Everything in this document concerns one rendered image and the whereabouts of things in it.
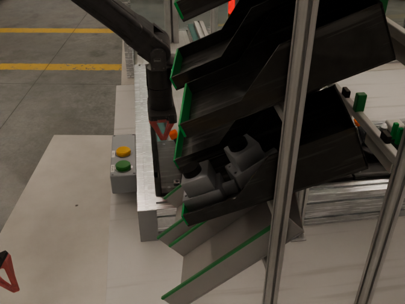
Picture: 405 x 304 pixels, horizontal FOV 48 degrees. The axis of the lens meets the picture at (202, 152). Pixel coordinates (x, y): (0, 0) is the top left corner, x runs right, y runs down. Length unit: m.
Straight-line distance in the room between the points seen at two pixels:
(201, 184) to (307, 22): 0.29
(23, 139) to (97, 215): 2.17
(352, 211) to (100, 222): 0.66
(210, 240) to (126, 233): 0.35
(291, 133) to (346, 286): 0.59
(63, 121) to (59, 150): 1.97
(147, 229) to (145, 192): 0.10
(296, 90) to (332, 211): 0.71
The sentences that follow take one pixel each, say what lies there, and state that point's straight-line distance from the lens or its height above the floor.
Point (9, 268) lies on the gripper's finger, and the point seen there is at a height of 1.05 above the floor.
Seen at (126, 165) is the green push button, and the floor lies 0.97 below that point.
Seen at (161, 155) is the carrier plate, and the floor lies 0.97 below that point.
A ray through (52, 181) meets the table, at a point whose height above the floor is 0.86.
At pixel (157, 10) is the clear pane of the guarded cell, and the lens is 2.43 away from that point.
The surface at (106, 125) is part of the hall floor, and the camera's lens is 3.39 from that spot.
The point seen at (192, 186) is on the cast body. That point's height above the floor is 1.25.
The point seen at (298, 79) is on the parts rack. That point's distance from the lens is 0.54.
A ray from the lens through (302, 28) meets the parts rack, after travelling 0.52.
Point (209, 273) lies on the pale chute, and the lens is 0.78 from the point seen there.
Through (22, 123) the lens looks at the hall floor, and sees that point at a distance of 3.59.
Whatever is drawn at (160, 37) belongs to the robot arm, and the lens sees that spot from 1.04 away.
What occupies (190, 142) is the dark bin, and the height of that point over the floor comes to 1.20.
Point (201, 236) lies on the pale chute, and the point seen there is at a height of 1.05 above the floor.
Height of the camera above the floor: 1.67
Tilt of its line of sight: 34 degrees down
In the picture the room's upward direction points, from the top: straight up
